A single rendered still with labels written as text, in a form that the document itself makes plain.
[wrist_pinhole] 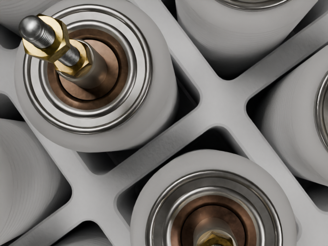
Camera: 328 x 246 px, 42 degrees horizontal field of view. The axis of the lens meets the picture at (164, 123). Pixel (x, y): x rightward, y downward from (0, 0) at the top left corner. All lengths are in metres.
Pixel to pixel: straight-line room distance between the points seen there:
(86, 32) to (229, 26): 0.08
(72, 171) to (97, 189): 0.02
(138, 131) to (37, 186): 0.10
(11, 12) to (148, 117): 0.13
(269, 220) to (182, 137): 0.10
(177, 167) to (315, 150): 0.08
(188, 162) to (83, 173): 0.10
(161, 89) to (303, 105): 0.08
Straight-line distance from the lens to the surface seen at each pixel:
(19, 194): 0.29
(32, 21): 0.17
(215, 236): 0.21
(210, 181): 0.24
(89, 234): 0.37
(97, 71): 0.23
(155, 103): 0.25
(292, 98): 0.26
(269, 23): 0.26
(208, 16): 0.26
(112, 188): 0.32
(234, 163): 0.25
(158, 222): 0.24
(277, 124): 0.30
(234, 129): 0.32
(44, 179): 0.33
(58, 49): 0.18
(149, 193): 0.25
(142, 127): 0.25
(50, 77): 0.26
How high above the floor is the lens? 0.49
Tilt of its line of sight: 85 degrees down
